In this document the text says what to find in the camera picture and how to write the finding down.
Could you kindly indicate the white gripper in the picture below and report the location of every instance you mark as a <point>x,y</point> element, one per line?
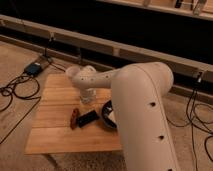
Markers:
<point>87,95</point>

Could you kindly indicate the black rectangular eraser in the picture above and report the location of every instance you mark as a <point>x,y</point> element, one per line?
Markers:
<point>87,118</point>

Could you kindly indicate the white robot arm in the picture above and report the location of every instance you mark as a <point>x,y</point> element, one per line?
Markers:
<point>136,95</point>

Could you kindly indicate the black bowl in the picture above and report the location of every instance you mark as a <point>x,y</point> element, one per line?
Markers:
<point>107,115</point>

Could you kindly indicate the red marker pen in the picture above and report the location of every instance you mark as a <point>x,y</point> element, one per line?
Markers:
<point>73,120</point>

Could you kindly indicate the wooden slatted table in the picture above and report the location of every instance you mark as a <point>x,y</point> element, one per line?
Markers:
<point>51,132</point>

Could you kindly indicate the black power adapter box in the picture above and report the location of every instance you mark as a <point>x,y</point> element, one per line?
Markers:
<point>33,69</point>

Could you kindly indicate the long wooden shelf rail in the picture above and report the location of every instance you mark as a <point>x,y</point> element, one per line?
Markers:
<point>179,65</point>

